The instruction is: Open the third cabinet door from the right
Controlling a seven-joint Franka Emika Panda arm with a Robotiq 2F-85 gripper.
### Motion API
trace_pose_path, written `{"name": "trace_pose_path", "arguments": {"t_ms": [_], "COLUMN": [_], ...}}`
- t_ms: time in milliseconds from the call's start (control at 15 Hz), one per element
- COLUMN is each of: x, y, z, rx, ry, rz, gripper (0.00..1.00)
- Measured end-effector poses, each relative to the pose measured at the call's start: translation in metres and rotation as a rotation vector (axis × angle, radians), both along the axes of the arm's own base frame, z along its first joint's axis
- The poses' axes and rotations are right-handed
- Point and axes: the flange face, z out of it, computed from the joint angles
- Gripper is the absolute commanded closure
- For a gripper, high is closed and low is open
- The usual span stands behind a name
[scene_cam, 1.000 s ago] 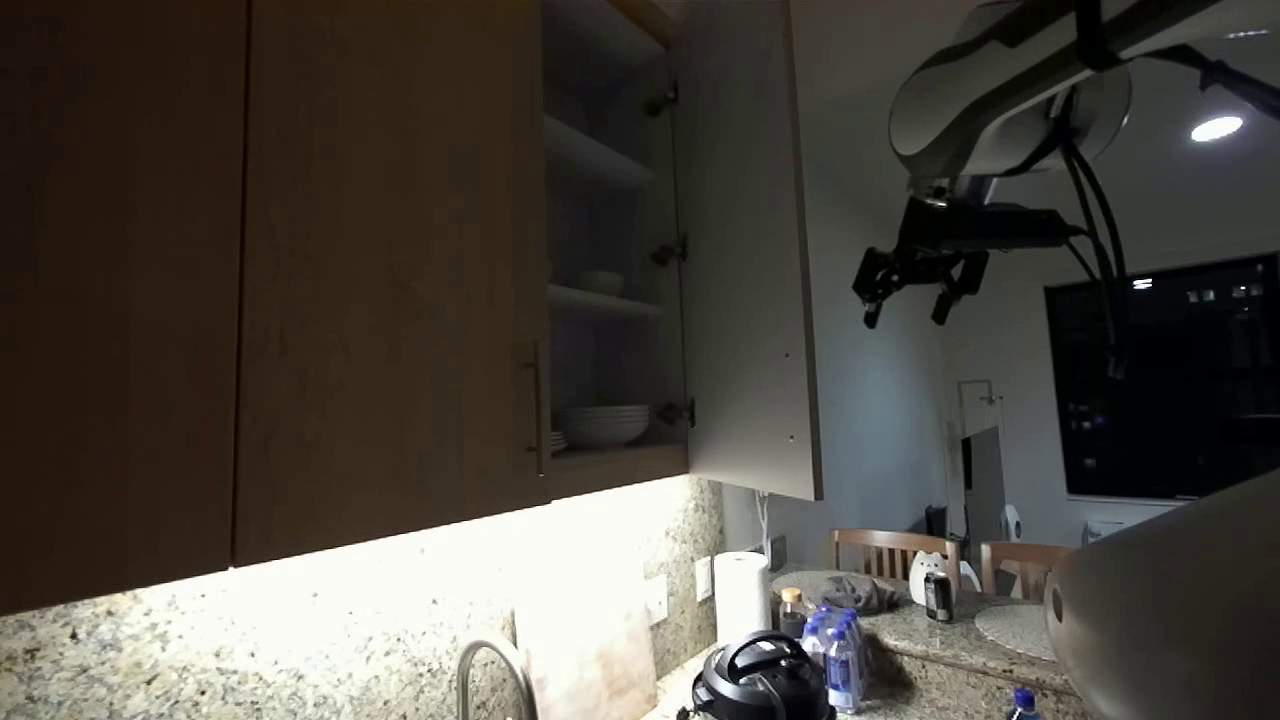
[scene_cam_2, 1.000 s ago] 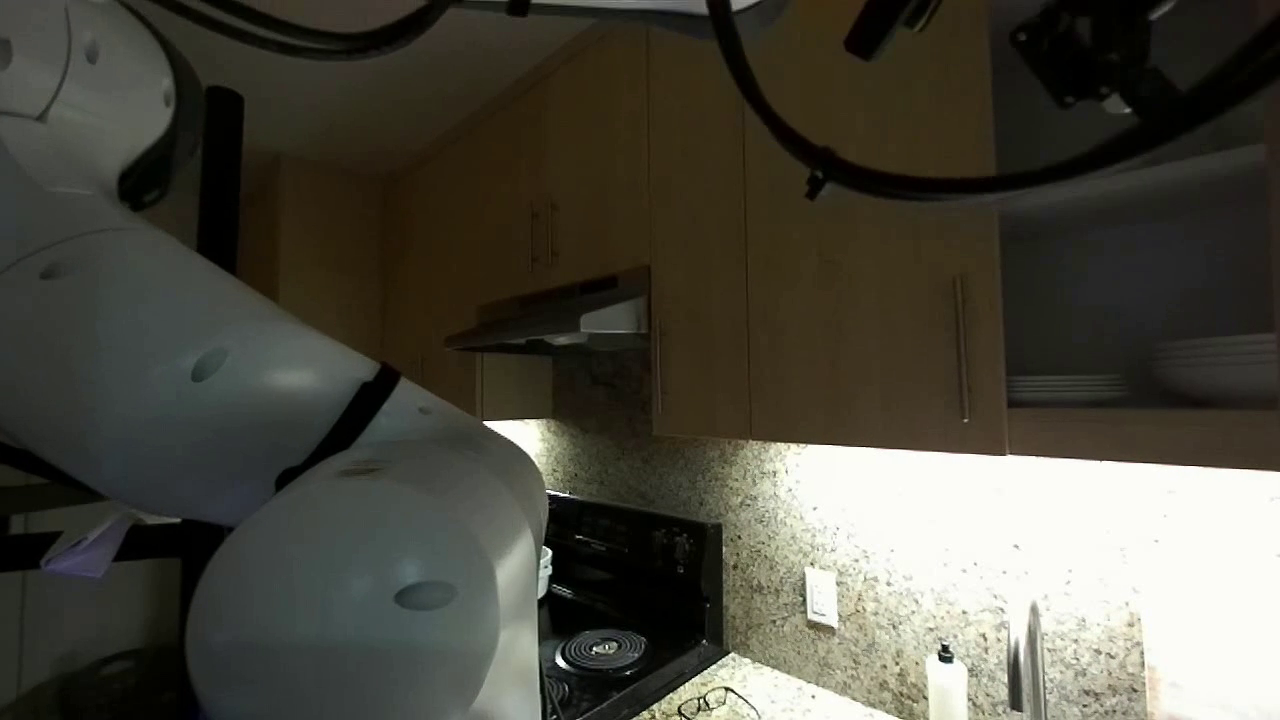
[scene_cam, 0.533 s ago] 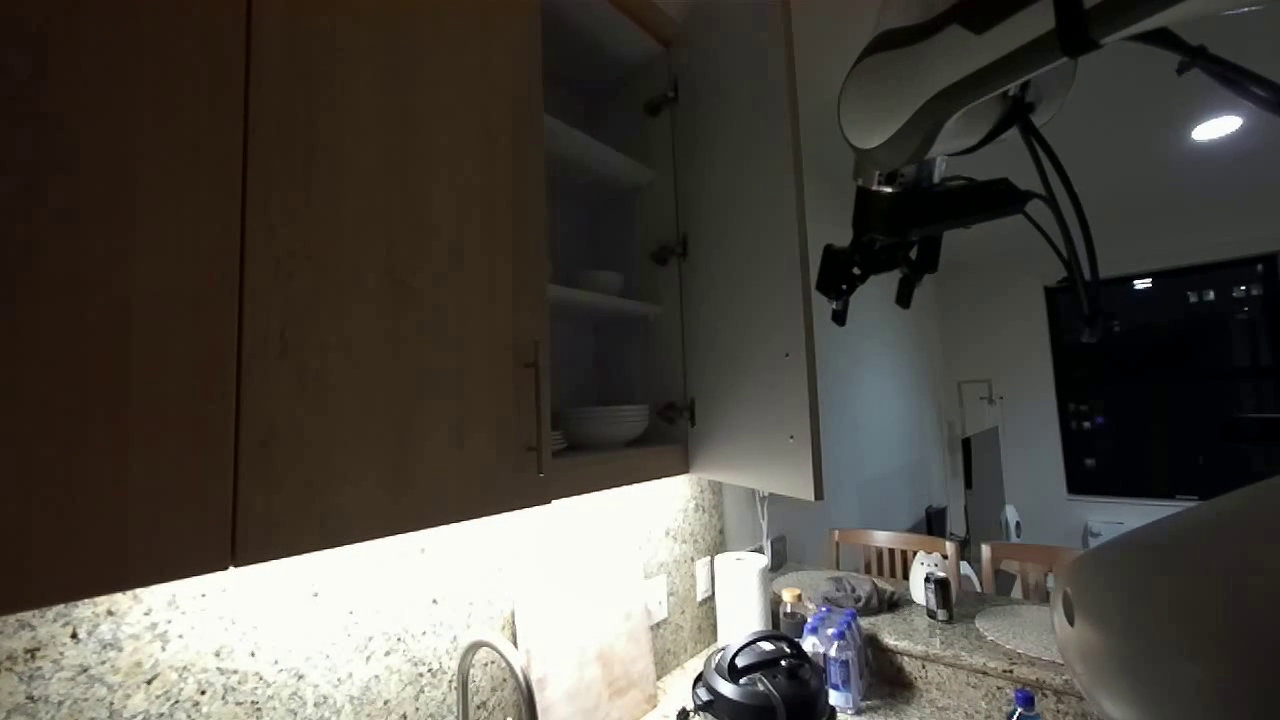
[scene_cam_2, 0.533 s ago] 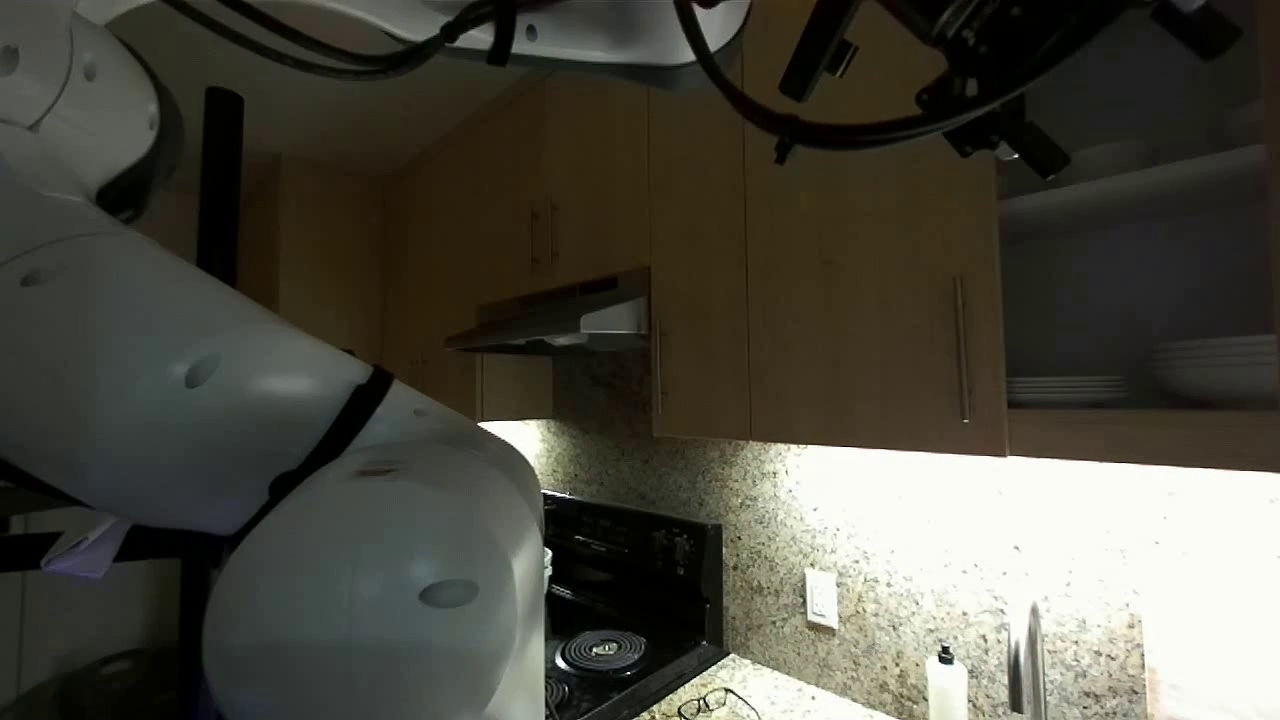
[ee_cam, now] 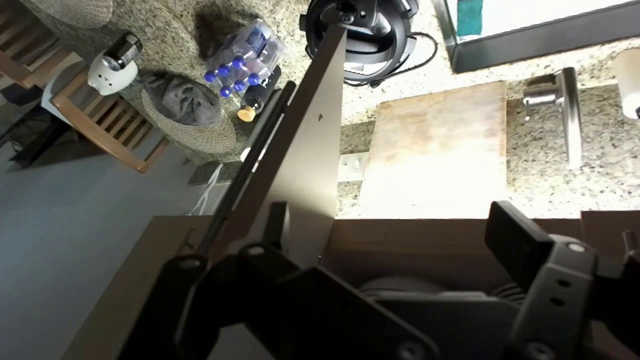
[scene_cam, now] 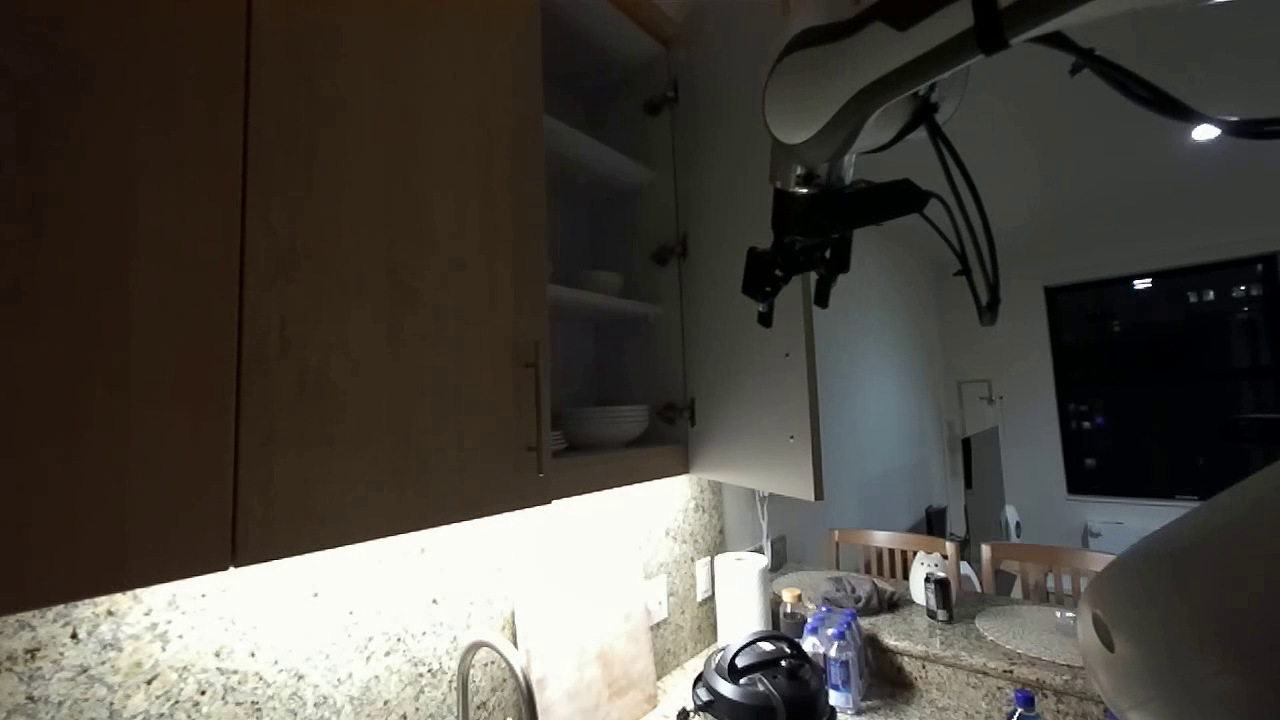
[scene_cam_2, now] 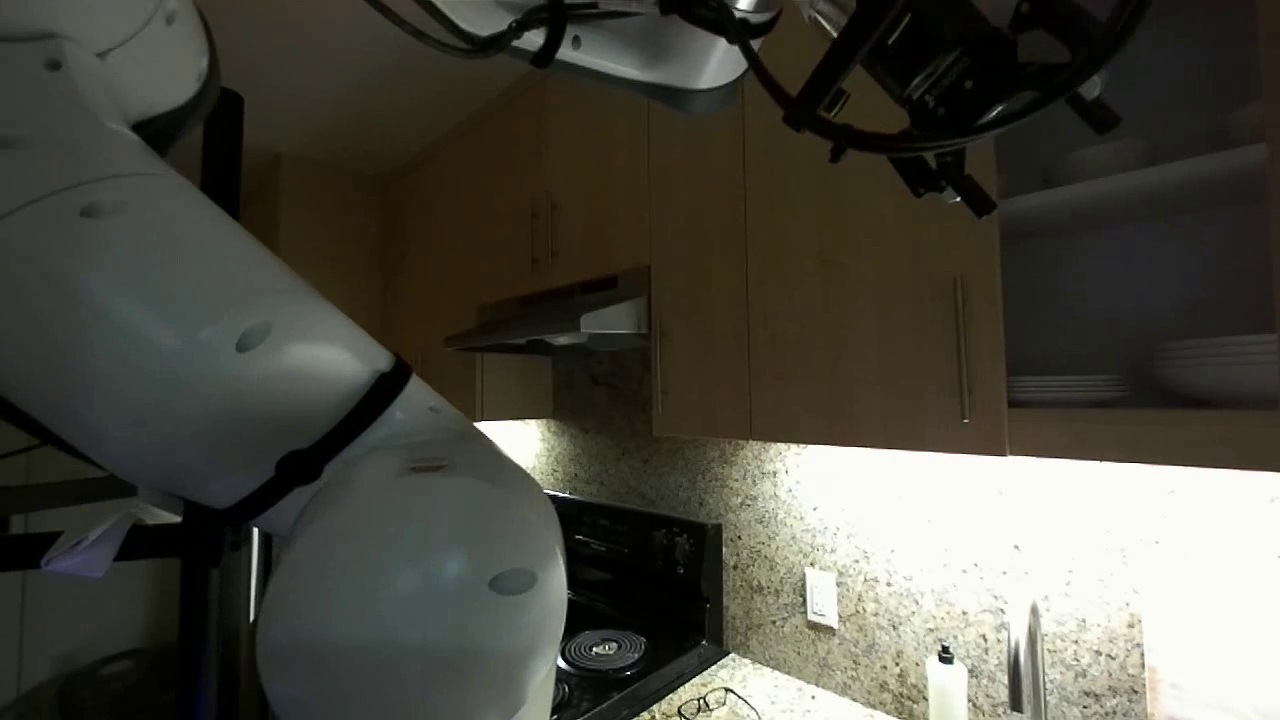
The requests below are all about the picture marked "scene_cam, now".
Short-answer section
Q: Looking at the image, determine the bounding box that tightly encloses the wooden cutting board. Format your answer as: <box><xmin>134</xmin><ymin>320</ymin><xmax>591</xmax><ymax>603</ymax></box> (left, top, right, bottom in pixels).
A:
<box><xmin>510</xmin><ymin>603</ymin><xmax>661</xmax><ymax>720</ymax></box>

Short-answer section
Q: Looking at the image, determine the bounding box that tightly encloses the wooden dining chair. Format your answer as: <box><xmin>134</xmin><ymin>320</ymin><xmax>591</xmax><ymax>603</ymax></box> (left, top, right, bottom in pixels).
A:
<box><xmin>827</xmin><ymin>524</ymin><xmax>969</xmax><ymax>610</ymax></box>
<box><xmin>977</xmin><ymin>536</ymin><xmax>1122</xmax><ymax>619</ymax></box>

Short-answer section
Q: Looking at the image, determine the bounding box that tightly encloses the metal kitchen faucet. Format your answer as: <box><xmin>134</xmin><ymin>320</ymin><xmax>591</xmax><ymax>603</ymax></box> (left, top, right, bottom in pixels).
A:
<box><xmin>453</xmin><ymin>638</ymin><xmax>540</xmax><ymax>720</ymax></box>

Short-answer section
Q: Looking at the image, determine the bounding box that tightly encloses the metal cabinet door handle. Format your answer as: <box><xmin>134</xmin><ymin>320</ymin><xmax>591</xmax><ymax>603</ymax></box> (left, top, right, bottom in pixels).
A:
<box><xmin>521</xmin><ymin>349</ymin><xmax>548</xmax><ymax>478</ymax></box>

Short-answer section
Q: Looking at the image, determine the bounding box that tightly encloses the round grey plate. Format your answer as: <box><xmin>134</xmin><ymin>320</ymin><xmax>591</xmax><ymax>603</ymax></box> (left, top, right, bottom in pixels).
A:
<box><xmin>767</xmin><ymin>567</ymin><xmax>901</xmax><ymax>619</ymax></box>

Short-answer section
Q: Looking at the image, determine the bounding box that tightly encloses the grey standing panel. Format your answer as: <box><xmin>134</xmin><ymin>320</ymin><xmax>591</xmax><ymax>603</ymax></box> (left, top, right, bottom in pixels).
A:
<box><xmin>948</xmin><ymin>376</ymin><xmax>1014</xmax><ymax>552</ymax></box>

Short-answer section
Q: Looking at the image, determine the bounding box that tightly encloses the wide wooden cabinet door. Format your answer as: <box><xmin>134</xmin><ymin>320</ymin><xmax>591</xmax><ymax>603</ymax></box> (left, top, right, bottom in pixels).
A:
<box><xmin>231</xmin><ymin>0</ymin><xmax>554</xmax><ymax>552</ymax></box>

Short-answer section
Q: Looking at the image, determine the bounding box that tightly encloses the round white placemat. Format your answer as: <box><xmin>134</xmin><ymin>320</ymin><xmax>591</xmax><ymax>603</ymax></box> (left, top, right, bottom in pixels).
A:
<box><xmin>969</xmin><ymin>598</ymin><xmax>1093</xmax><ymax>674</ymax></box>

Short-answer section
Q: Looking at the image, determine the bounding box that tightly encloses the blue plastic bag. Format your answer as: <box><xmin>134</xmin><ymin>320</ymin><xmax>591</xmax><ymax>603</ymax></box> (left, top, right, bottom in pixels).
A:
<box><xmin>796</xmin><ymin>598</ymin><xmax>872</xmax><ymax>720</ymax></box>

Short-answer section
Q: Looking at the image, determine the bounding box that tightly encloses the white wall phone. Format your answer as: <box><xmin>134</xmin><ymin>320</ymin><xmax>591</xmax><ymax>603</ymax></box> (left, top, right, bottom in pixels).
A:
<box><xmin>750</xmin><ymin>493</ymin><xmax>780</xmax><ymax>574</ymax></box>

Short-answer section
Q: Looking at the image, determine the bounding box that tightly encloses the cabinet interior with shelves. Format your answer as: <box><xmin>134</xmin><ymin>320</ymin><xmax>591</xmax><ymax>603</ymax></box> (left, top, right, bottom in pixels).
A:
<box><xmin>540</xmin><ymin>0</ymin><xmax>695</xmax><ymax>493</ymax></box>

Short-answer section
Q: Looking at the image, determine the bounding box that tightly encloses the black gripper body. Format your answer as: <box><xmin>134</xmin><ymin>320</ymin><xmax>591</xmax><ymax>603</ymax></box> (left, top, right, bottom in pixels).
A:
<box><xmin>741</xmin><ymin>185</ymin><xmax>856</xmax><ymax>294</ymax></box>

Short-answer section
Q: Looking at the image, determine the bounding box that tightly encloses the large white bowl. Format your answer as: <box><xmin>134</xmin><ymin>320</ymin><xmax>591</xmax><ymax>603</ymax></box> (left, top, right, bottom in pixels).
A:
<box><xmin>561</xmin><ymin>402</ymin><xmax>658</xmax><ymax>453</ymax></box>

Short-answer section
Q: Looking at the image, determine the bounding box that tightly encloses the white paper towel roll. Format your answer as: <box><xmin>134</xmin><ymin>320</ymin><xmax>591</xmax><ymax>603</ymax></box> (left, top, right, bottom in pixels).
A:
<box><xmin>710</xmin><ymin>546</ymin><xmax>776</xmax><ymax>649</ymax></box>

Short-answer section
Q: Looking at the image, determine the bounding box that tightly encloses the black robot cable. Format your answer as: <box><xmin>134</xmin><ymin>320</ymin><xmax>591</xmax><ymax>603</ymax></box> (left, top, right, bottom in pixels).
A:
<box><xmin>912</xmin><ymin>23</ymin><xmax>1280</xmax><ymax>334</ymax></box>

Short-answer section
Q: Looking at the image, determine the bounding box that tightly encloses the dark window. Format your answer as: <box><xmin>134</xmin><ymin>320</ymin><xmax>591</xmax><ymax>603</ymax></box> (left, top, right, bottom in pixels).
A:
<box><xmin>1042</xmin><ymin>249</ymin><xmax>1280</xmax><ymax>509</ymax></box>

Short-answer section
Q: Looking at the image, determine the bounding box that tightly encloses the white kettle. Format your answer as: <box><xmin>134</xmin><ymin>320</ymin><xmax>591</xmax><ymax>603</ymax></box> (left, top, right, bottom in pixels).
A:
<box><xmin>905</xmin><ymin>546</ymin><xmax>990</xmax><ymax>630</ymax></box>

